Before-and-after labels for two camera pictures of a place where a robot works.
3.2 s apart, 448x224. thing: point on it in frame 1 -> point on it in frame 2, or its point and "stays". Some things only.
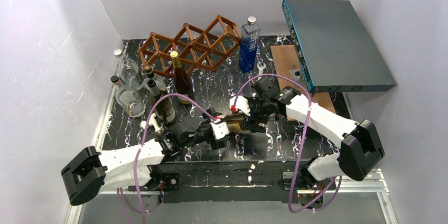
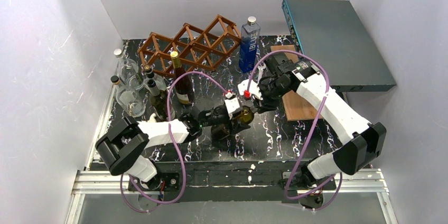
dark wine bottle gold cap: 182,84 stays
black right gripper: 254,116 -> 261,91
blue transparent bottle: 249,46 stays
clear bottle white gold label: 128,99 stays
